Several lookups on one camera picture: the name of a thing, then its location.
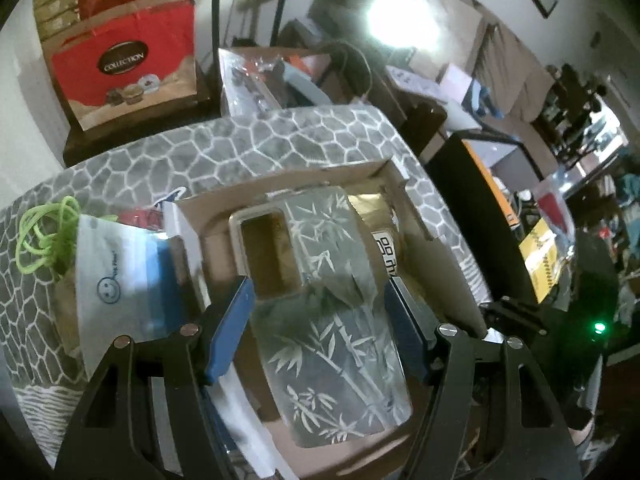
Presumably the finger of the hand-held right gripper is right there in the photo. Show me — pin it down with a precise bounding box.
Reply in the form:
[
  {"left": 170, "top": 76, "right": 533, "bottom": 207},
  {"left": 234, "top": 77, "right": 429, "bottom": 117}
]
[{"left": 482, "top": 297, "right": 551, "bottom": 341}]

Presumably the plastic bag with red item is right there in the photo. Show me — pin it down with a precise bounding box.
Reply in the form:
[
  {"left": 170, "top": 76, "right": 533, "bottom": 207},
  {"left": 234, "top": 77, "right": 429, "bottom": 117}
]
[{"left": 532, "top": 170, "right": 581, "bottom": 241}]

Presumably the yellow checkered package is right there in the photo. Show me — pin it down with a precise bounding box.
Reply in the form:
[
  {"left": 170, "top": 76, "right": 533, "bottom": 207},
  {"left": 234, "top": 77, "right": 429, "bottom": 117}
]
[{"left": 517, "top": 217, "right": 561, "bottom": 303}]

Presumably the white cardboard box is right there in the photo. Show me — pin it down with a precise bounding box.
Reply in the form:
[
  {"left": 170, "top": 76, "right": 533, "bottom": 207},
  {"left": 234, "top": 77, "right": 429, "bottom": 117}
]
[{"left": 155, "top": 157, "right": 488, "bottom": 480}]

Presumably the gold foil packet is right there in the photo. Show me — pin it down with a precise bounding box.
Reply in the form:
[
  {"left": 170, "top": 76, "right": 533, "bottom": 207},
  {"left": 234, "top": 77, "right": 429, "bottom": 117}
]
[{"left": 347, "top": 191, "right": 403, "bottom": 288}]

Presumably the white face mask packet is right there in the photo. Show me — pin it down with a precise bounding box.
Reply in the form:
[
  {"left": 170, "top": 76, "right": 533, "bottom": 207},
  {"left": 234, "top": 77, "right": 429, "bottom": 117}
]
[{"left": 75, "top": 212, "right": 201, "bottom": 381}]

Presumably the bamboo print phone case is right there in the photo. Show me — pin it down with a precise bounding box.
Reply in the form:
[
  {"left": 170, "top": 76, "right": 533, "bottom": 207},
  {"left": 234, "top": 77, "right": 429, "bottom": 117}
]
[{"left": 229, "top": 185, "right": 415, "bottom": 450}]

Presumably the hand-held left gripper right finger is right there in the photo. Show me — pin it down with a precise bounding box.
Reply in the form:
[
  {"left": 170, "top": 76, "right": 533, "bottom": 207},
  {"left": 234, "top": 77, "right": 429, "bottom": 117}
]
[{"left": 387, "top": 279, "right": 583, "bottom": 480}]

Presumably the clear plastic bag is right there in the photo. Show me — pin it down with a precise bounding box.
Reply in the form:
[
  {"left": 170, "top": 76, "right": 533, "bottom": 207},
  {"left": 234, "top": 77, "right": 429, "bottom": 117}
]
[{"left": 219, "top": 47, "right": 341, "bottom": 121}]

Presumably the red oval-label gift box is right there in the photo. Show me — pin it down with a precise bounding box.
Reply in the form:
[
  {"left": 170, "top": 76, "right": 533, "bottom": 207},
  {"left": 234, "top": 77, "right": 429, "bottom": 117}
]
[{"left": 50, "top": 0, "right": 198, "bottom": 133}]

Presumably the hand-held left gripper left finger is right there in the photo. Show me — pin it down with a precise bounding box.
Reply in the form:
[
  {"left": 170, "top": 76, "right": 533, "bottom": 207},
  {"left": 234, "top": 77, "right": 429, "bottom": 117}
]
[{"left": 52, "top": 276, "right": 258, "bottom": 480}]

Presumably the black speaker stand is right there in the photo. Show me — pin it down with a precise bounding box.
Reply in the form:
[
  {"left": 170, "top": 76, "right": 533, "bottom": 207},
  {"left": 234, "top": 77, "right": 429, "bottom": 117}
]
[
  {"left": 210, "top": 0, "right": 223, "bottom": 116},
  {"left": 270, "top": 0, "right": 291, "bottom": 46}
]

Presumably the black storage bin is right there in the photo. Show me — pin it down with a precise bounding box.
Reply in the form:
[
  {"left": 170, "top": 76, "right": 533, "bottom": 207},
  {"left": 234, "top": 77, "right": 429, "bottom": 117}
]
[{"left": 425, "top": 132, "right": 526, "bottom": 281}]

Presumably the green cord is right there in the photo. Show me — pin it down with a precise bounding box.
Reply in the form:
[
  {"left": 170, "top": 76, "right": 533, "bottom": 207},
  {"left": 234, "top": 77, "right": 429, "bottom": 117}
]
[{"left": 15, "top": 196, "right": 83, "bottom": 273}]

